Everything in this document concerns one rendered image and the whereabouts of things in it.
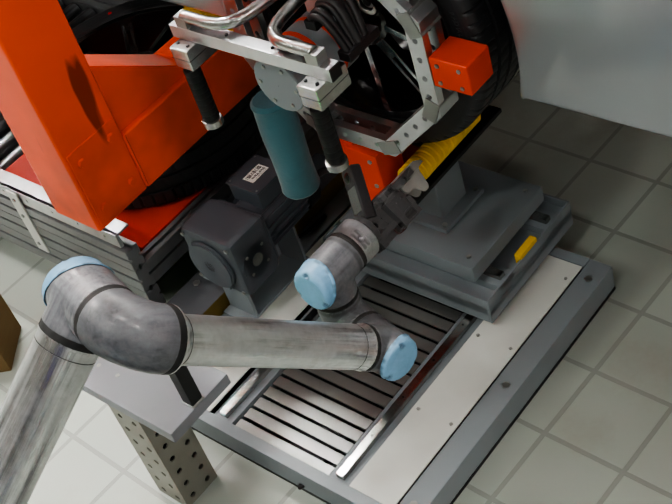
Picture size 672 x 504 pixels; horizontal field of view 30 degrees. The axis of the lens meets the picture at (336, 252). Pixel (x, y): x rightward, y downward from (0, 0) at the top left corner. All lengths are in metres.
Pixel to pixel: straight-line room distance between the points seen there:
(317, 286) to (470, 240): 0.69
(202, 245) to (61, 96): 0.50
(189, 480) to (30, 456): 0.79
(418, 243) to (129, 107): 0.74
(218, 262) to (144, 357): 0.93
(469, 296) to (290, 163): 0.53
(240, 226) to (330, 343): 0.73
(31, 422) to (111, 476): 0.95
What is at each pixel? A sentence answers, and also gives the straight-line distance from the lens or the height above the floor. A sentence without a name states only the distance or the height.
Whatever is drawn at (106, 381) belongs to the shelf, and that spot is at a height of 0.45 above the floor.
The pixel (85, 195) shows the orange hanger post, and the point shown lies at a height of 0.63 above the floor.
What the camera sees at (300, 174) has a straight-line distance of 2.74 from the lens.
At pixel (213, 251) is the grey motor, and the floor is 0.38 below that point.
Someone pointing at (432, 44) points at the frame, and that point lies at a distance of 2.42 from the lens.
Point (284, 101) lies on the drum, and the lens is 2.51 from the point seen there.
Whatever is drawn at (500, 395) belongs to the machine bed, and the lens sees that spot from 2.81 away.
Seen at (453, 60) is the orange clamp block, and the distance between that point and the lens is 2.36.
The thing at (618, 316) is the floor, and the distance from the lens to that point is 3.02.
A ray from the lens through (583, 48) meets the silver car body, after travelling 2.28.
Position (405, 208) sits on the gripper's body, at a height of 0.63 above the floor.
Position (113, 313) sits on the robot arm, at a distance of 2.00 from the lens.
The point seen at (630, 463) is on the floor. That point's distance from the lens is 2.76.
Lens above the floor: 2.26
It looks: 43 degrees down
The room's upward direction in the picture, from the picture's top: 20 degrees counter-clockwise
